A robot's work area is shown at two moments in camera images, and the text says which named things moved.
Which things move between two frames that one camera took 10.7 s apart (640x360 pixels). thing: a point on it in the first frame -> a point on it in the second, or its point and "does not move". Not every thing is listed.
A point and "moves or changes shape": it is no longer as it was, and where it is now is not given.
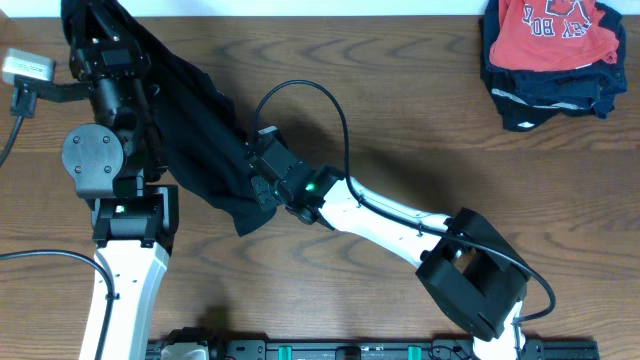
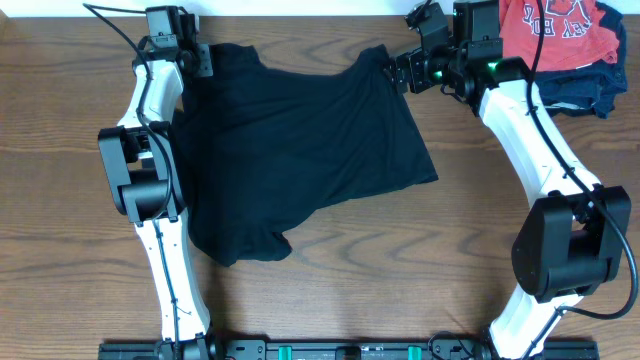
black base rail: (208, 346) does not move
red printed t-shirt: (551, 35) does not move
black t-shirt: (201, 138) moves or changes shape
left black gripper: (116, 61) -> (205, 56)
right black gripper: (260, 187) -> (414, 61)
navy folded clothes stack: (525, 99) does not move
